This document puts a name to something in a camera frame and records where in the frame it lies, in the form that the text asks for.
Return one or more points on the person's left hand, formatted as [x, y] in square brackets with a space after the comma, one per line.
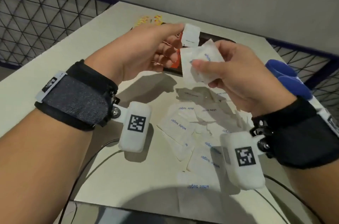
[132, 51]

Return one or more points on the person's right hand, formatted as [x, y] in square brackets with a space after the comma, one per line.
[246, 83]

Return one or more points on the row of red Nescafe sachets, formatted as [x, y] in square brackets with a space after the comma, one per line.
[176, 65]

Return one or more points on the brown plastic tray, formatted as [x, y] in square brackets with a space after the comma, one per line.
[209, 37]

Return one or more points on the pile of white sugar sachets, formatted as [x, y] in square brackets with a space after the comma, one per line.
[180, 128]

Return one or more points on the person's left forearm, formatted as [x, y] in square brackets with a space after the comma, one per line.
[34, 173]

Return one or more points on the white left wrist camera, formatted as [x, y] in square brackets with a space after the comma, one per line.
[135, 131]

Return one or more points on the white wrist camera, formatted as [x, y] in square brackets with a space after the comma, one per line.
[243, 168]
[135, 131]

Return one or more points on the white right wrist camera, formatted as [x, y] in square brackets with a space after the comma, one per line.
[243, 168]

